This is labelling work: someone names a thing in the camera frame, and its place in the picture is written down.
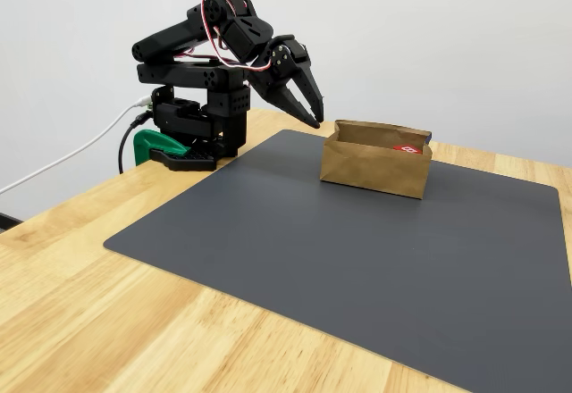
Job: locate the red cube with white mark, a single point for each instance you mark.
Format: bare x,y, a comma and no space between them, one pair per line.
407,148

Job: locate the brown paper bag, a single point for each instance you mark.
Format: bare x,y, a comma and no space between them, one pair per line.
371,172

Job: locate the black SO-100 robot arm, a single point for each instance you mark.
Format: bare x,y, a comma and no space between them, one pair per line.
179,35

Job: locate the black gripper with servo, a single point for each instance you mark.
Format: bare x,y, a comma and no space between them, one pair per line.
278,81

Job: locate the dark grey table mat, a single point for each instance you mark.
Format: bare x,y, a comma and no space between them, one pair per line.
357,254

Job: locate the green table clamp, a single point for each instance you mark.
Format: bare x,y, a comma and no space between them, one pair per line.
147,143

